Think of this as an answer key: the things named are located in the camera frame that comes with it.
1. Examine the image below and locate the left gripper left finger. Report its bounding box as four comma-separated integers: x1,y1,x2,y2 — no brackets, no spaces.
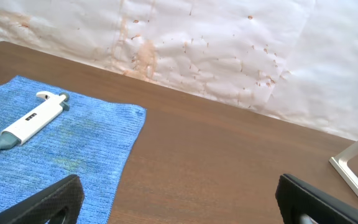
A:
0,174,86,224

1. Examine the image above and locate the blue cloth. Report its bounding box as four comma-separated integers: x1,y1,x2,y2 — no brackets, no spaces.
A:
0,75,147,224

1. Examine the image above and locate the white and blue stand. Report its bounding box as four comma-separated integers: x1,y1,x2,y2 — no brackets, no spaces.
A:
328,126,358,219

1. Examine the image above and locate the white pipette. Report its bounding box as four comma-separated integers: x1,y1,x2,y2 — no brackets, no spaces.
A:
0,90,71,166

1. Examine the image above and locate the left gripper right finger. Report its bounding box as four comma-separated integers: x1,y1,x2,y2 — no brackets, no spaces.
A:
275,173,358,224

